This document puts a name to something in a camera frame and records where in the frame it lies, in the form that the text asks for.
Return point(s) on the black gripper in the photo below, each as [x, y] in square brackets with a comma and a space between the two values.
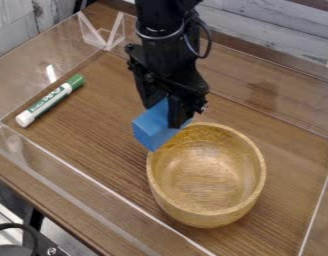
[163, 64]

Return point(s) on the blue rectangular block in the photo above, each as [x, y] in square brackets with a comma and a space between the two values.
[151, 128]

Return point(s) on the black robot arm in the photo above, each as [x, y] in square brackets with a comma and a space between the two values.
[164, 18]

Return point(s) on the brown wooden bowl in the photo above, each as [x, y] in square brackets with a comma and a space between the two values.
[207, 175]

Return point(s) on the green and white marker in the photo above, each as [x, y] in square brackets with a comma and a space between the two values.
[49, 100]

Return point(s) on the black metal table leg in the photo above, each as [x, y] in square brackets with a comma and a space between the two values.
[35, 219]

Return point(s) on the clear acrylic tray enclosure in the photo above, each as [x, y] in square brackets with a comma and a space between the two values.
[78, 166]

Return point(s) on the clear acrylic corner bracket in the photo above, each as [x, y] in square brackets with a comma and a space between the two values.
[100, 37]

